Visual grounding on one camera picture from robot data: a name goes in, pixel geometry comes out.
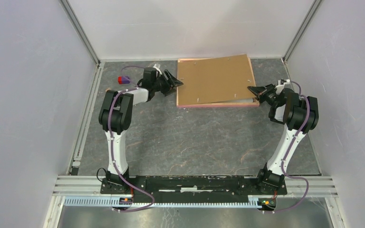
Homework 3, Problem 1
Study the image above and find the red purple toy block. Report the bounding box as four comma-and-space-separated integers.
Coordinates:
117, 76, 131, 85

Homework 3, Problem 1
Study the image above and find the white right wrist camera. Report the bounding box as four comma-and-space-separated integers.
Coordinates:
275, 79, 291, 95

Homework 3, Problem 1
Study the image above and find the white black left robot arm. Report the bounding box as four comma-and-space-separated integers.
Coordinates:
98, 66, 183, 194

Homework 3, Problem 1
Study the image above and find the aluminium rail at front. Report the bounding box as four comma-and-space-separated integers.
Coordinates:
53, 176, 339, 198

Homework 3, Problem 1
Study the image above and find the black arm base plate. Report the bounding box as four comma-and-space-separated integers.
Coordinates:
100, 175, 287, 203

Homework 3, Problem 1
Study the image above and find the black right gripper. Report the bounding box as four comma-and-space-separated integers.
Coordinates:
247, 83, 279, 107

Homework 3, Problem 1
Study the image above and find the brown cardboard backing board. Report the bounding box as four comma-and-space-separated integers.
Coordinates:
177, 54, 256, 105

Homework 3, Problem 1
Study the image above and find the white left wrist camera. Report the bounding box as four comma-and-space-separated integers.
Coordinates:
153, 64, 163, 77

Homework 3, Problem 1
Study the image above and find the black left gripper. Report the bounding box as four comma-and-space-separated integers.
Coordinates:
152, 70, 183, 97

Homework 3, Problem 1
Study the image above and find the slotted white cable duct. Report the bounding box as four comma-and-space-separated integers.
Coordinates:
63, 196, 261, 209

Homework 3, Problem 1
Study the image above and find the mountain sea photo print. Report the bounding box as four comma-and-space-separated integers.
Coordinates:
236, 98, 254, 103

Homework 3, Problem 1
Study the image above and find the pink wooden picture frame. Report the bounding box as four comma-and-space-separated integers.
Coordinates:
176, 57, 260, 109

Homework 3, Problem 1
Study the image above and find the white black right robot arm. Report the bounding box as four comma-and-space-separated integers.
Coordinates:
247, 84, 319, 194

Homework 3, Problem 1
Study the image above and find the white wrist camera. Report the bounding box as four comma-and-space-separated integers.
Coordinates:
275, 79, 291, 95
153, 64, 163, 77

